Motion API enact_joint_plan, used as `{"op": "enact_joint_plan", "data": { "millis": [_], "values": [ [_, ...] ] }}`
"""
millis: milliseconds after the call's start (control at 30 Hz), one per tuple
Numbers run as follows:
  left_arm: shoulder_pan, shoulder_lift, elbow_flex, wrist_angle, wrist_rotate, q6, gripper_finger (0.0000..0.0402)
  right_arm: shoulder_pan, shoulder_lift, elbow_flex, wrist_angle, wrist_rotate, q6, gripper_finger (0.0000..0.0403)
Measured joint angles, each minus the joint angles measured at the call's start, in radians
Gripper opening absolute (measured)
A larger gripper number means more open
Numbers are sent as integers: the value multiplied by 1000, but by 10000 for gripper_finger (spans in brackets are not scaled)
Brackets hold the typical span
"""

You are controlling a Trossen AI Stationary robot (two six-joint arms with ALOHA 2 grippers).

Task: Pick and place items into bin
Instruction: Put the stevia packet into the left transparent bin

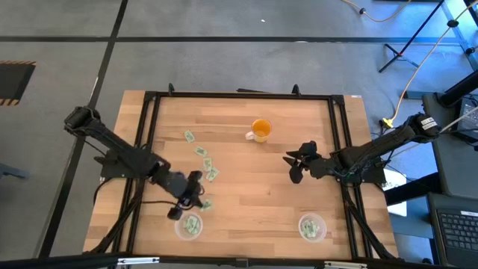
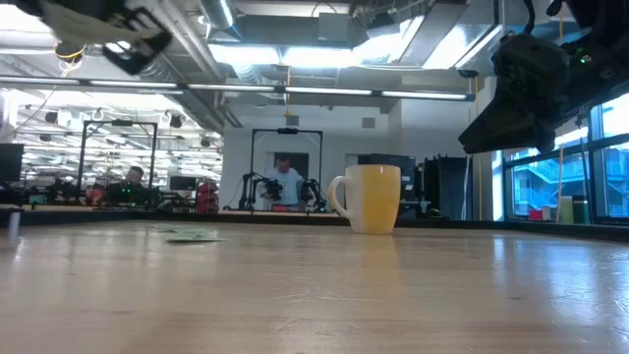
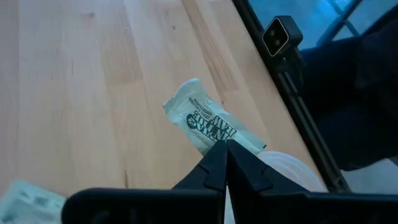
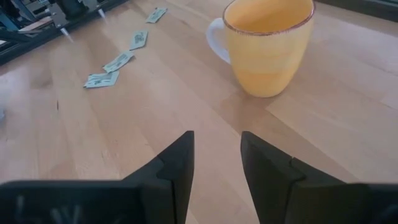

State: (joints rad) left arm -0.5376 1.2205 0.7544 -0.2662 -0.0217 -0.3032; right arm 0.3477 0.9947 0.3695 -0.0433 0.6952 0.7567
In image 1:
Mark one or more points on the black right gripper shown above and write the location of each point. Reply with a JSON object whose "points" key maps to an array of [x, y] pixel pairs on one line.
{"points": [[321, 166]]}

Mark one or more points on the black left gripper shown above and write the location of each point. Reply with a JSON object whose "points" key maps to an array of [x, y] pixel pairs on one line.
{"points": [[179, 185]]}

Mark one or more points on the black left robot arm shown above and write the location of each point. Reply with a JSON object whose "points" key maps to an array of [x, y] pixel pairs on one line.
{"points": [[112, 143]]}

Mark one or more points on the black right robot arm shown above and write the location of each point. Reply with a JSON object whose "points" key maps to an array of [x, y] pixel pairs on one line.
{"points": [[381, 145]]}

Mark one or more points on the clear plastic bowl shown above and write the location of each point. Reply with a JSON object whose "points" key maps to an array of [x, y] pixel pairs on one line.
{"points": [[302, 236], [178, 233]]}

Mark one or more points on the yellow and white mug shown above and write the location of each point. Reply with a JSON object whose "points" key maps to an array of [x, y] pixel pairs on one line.
{"points": [[261, 129]]}

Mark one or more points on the black front crossbar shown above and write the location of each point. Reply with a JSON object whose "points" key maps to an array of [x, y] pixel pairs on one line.
{"points": [[209, 264]]}

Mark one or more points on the white paper sheet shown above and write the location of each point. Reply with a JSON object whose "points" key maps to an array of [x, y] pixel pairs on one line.
{"points": [[396, 183]]}

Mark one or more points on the black cart beam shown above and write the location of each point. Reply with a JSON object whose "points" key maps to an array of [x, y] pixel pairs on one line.
{"points": [[414, 188]]}

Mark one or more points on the grey cart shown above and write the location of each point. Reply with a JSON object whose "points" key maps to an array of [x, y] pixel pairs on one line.
{"points": [[455, 164]]}

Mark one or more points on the black floor stand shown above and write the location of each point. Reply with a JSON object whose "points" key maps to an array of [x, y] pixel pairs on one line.
{"points": [[411, 36]]}

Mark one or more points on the black laptop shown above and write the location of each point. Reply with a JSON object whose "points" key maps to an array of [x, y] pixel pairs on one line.
{"points": [[459, 231]]}

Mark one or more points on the dark device with screen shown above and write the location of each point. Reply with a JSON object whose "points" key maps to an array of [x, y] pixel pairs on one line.
{"points": [[470, 119]]}

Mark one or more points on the thick black pole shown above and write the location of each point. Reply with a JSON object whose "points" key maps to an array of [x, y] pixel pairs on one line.
{"points": [[459, 89]]}

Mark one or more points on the black floor hatch striped edge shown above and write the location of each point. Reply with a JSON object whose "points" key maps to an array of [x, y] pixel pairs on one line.
{"points": [[15, 82]]}

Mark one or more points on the silver bracket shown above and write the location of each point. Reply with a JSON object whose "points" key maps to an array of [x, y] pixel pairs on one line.
{"points": [[345, 265], [138, 261]]}

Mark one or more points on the black aluminium table frame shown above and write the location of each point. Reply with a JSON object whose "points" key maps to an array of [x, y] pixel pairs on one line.
{"points": [[242, 95]]}

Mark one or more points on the light blue metal rail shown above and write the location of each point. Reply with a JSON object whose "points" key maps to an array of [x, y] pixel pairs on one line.
{"points": [[461, 35]]}

